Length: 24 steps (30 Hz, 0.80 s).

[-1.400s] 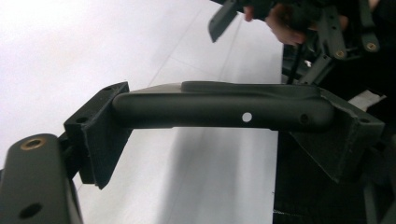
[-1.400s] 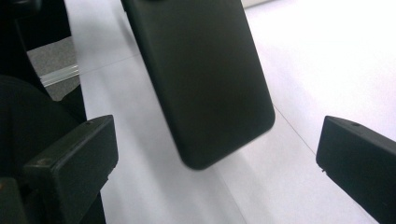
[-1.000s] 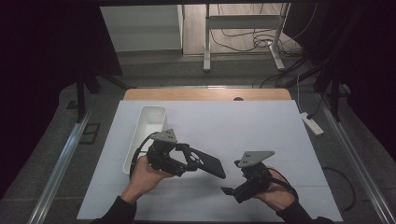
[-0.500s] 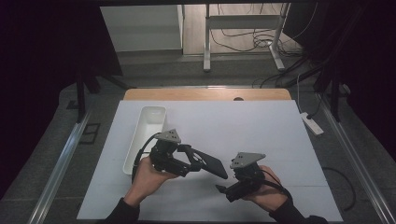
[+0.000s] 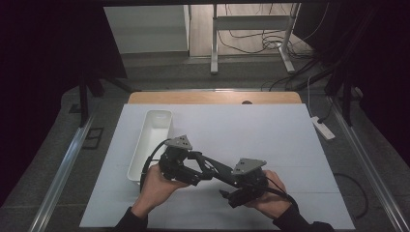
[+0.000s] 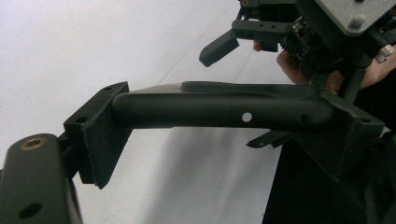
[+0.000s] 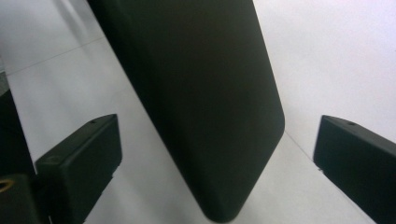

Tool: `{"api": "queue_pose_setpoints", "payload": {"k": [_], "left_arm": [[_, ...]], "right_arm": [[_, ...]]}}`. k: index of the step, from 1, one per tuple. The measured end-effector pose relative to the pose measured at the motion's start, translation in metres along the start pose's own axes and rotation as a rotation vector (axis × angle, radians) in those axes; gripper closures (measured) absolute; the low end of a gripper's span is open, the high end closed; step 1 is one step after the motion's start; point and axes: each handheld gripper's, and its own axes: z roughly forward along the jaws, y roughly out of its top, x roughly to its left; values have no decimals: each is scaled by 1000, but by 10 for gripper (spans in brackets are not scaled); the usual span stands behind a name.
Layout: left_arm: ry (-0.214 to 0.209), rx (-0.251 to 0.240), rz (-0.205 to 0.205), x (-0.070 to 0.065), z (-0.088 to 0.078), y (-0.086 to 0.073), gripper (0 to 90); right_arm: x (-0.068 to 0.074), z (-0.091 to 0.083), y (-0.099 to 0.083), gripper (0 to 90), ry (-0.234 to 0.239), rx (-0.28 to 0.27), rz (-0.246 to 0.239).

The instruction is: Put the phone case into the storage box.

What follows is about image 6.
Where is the white table cover board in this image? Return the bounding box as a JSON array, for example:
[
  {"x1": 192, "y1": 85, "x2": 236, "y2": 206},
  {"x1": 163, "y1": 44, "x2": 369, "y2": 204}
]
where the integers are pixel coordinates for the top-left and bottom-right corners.
[{"x1": 0, "y1": 0, "x2": 295, "y2": 224}]

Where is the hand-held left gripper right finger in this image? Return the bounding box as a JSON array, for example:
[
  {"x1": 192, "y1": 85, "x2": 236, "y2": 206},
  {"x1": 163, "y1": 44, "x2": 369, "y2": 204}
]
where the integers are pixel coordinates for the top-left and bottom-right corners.
[{"x1": 291, "y1": 89, "x2": 387, "y2": 183}]

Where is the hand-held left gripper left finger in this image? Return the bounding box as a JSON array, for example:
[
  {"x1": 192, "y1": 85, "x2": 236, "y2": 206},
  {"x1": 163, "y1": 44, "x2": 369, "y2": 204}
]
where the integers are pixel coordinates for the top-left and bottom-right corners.
[{"x1": 63, "y1": 81, "x2": 134, "y2": 190}]

